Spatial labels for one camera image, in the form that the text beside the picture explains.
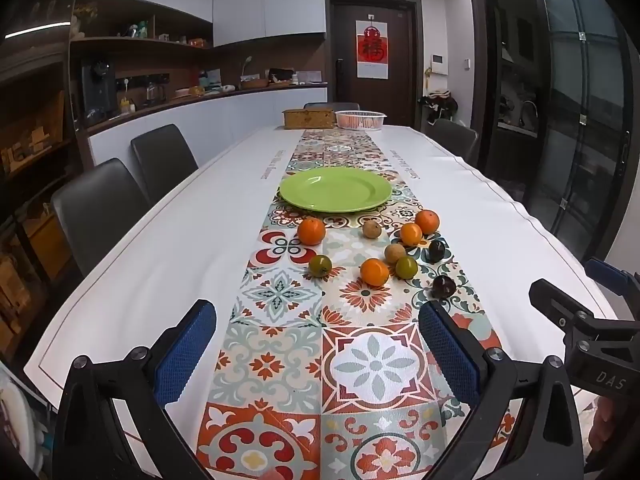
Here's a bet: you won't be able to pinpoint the glass sliding door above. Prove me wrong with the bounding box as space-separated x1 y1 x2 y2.
530 0 636 261

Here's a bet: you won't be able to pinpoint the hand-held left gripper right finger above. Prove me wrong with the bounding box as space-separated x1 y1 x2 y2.
418 301 586 480

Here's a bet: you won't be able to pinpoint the red and white door poster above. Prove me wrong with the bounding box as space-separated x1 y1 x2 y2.
355 20 390 80

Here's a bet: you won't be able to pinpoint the patterned table runner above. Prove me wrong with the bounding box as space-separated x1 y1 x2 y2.
195 129 506 480

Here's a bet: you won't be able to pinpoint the pile of dark bags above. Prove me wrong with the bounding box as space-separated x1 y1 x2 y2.
419 89 459 121

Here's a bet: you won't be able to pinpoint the white plastic basket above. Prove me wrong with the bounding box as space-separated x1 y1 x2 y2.
334 109 389 131

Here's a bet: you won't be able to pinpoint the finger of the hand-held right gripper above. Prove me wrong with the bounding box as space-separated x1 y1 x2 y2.
585 257 640 301
529 279 601 333

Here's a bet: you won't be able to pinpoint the black water dispenser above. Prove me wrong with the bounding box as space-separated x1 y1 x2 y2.
81 59 118 123

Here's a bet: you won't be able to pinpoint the woven brown box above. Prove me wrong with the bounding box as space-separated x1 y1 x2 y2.
282 107 336 131

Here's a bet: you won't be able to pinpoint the dark wooden door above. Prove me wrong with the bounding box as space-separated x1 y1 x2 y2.
332 0 416 128

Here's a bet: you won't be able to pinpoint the green plate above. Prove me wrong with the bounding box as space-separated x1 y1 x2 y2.
279 167 393 214

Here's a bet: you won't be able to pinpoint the white counter cabinet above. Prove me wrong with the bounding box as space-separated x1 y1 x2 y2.
85 85 328 171

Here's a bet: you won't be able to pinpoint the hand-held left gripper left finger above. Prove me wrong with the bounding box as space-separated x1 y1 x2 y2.
52 299 218 480

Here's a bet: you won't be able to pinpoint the white upper cabinets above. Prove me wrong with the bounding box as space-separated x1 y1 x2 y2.
77 0 326 48

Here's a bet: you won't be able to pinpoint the dark wooden shelf unit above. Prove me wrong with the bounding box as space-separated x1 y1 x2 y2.
0 50 86 361

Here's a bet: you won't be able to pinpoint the person's right hand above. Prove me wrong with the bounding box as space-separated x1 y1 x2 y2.
588 394 622 454

